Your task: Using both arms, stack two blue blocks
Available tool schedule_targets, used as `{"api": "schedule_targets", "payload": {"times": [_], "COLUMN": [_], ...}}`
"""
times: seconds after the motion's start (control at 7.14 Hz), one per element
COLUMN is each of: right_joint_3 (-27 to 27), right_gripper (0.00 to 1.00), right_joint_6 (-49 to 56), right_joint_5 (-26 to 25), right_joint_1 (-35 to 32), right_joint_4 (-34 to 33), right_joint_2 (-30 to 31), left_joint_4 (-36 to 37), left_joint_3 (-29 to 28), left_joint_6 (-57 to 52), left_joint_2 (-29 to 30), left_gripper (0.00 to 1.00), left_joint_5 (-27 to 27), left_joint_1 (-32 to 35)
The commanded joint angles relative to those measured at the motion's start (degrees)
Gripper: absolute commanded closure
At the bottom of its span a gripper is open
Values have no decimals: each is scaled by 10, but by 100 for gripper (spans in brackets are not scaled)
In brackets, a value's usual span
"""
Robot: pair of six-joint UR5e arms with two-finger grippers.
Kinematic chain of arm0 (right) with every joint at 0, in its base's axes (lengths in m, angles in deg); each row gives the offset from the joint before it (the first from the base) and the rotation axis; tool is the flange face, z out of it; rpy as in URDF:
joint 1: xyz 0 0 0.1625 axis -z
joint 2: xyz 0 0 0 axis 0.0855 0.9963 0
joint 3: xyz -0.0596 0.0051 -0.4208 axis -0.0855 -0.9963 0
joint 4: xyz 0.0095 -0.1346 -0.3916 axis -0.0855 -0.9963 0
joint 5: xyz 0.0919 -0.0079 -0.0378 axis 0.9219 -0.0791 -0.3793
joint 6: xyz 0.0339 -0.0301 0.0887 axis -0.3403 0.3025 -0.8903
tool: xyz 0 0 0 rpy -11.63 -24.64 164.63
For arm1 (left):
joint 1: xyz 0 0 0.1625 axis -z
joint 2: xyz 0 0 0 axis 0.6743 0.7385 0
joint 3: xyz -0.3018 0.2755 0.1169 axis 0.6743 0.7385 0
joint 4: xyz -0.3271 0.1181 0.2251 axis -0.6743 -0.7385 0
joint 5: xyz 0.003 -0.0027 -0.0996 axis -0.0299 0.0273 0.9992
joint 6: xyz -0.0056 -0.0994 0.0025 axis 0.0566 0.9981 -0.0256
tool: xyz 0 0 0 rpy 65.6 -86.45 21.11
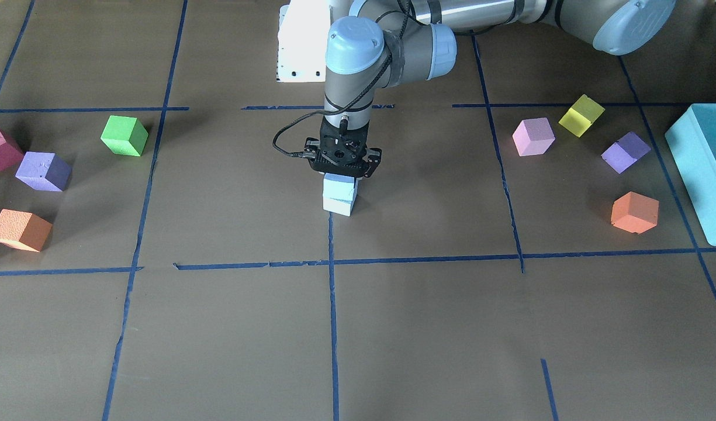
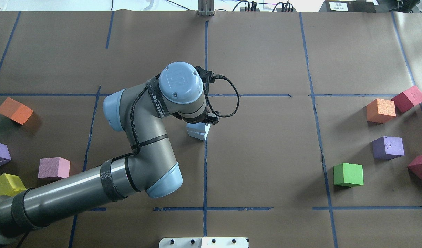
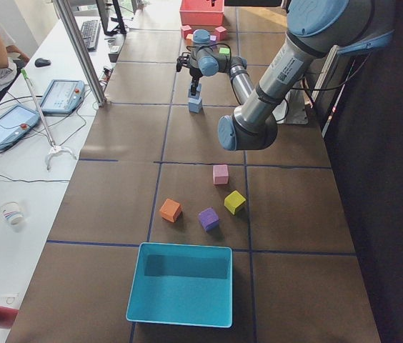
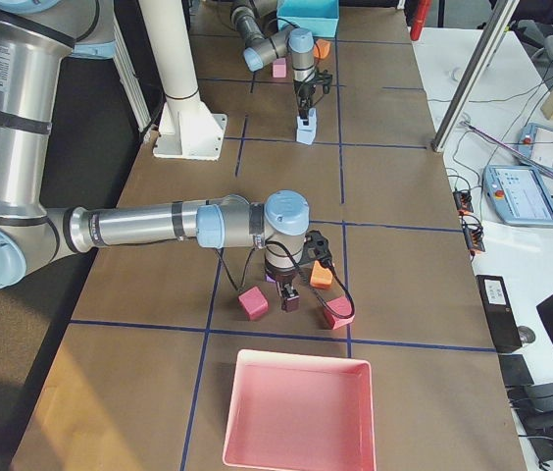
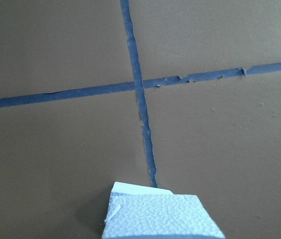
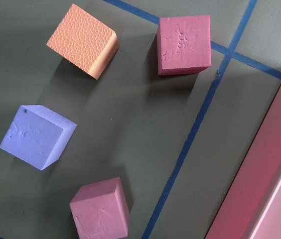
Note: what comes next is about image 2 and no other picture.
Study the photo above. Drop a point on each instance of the green foam block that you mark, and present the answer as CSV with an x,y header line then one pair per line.
x,y
348,175

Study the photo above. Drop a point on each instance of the light blue foam block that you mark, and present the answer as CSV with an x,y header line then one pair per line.
x,y
198,135
202,128

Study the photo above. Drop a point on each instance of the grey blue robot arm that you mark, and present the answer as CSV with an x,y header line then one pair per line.
x,y
180,90

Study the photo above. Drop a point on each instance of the pink foam block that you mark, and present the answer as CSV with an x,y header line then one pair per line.
x,y
54,168

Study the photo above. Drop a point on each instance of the far crimson foam block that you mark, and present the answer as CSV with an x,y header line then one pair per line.
x,y
408,99

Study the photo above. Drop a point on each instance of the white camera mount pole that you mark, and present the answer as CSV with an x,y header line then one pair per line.
x,y
204,242

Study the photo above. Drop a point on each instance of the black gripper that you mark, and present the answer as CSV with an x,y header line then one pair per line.
x,y
212,119

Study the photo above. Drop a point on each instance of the aluminium frame post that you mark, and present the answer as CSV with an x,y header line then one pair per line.
x,y
206,8

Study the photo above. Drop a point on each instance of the far purple foam block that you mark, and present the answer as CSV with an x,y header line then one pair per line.
x,y
387,148

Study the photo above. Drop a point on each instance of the yellow foam block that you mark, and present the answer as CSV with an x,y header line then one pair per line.
x,y
11,185

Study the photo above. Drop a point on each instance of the far orange foam block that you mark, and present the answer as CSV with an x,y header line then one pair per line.
x,y
380,111

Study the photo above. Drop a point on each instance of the orange foam block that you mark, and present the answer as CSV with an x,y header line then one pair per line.
x,y
15,111
380,111

